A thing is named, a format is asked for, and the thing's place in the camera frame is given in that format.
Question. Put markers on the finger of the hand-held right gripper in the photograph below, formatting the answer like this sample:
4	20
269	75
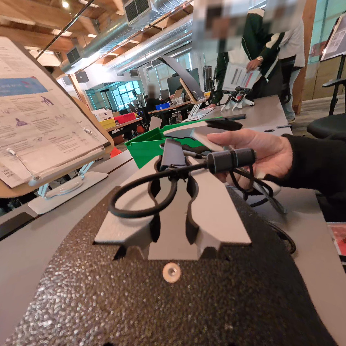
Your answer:
189	131
194	148

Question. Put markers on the black office chair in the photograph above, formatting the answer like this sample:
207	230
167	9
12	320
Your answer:
324	125

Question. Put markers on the green plastic bin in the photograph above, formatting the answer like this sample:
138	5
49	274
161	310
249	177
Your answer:
146	151

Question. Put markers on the red printed sheet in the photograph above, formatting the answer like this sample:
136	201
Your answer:
338	238

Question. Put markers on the curved black sheet document stand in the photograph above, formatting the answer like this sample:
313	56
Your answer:
189	81

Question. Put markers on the blue header laminated sheet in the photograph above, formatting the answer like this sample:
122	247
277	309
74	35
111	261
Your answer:
54	129

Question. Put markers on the silver usb hub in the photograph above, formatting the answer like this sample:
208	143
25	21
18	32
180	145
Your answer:
173	151

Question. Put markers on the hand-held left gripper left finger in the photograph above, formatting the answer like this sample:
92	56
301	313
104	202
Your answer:
127	229

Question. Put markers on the ceiling vent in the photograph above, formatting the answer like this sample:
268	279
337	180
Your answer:
136	10

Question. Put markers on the red bin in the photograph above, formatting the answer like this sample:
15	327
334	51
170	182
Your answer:
124	119

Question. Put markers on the yellow bin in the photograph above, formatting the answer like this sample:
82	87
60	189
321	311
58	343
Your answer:
106	123

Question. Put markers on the black rectangular device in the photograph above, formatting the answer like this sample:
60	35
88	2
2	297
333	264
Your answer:
233	117

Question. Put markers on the white instruction sheet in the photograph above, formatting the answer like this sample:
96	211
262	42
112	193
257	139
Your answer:
10	54

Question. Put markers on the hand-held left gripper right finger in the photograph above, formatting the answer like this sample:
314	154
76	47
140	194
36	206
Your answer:
216	216

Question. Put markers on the silver ceiling duct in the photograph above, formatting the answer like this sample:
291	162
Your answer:
113	32

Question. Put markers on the picture board black easel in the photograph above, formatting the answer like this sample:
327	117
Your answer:
335	37

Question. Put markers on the person's right hand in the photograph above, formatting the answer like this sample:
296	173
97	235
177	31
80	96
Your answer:
270	156

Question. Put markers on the wooden document stand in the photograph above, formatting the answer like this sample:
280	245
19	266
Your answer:
92	119

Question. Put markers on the held paper sheets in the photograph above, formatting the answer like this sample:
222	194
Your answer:
238	75

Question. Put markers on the black device white stand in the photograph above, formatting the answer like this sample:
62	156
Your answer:
238	90

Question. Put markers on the small blue bin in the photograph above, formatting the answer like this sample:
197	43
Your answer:
162	106

